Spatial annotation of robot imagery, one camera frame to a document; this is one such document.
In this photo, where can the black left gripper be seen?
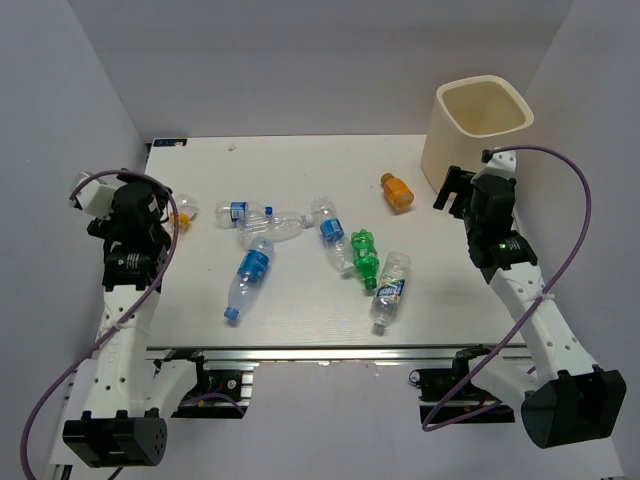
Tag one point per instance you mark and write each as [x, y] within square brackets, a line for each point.
[106, 228]

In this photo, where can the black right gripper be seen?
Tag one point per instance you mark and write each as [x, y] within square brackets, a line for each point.
[457, 181]

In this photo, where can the small clear bottle yellow cap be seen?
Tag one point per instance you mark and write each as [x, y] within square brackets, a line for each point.
[188, 208]

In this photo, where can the orange juice bottle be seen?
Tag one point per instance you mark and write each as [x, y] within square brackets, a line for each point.
[396, 192]

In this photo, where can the green soda bottle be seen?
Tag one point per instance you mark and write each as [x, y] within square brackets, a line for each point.
[366, 259]

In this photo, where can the clear bottle green-blue label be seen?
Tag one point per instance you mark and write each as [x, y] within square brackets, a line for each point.
[391, 286]

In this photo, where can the large clear bottle blue cap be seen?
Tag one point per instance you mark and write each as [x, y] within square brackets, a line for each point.
[247, 281]

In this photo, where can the clear bottle blue label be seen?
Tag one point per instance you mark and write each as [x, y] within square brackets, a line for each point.
[337, 246]

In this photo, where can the clear crushed bottle white cap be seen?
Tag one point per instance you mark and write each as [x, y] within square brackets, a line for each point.
[276, 227]

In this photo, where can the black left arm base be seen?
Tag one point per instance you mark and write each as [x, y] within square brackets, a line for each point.
[220, 390]

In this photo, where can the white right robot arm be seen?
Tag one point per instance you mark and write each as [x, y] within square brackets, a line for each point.
[568, 398]

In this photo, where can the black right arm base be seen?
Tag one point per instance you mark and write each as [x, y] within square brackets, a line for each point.
[434, 383]

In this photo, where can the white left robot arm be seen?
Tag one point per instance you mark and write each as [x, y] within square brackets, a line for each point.
[119, 426]

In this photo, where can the cream plastic bin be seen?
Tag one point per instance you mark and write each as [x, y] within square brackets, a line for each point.
[469, 116]

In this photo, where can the blue table label sticker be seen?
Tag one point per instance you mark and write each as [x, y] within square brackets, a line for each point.
[169, 142]

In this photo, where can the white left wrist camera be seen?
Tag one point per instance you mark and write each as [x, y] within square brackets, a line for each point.
[95, 198]

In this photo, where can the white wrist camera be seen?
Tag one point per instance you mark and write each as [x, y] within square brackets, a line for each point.
[500, 164]
[95, 198]

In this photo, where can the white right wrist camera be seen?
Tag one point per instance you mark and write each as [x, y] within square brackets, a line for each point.
[500, 164]

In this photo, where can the aluminium table edge rail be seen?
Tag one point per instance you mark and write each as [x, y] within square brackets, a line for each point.
[308, 354]

